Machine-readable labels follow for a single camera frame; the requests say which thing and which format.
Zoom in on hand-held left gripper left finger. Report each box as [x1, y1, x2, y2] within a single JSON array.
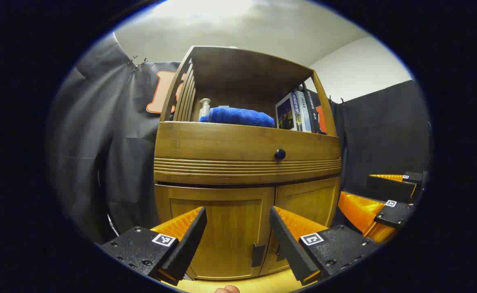
[[100, 206, 208, 286]]

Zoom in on wooden shoe cabinet door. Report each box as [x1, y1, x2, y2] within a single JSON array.
[[156, 184, 275, 280], [260, 177, 341, 276]]

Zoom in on wooden drawer with black knob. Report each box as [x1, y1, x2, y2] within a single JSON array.
[[154, 121, 341, 184]]

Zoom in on black backdrop cloth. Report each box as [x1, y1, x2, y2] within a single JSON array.
[[46, 33, 431, 245]]

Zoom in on wooden double-door shoe cabinet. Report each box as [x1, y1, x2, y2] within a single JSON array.
[[154, 46, 342, 281]]

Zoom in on blue folded towel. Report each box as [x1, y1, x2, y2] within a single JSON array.
[[199, 107, 276, 128]]

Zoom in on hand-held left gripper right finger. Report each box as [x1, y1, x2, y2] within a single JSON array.
[[269, 206, 379, 286]]

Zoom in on white pump bottle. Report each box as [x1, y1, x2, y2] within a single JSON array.
[[198, 98, 211, 122]]

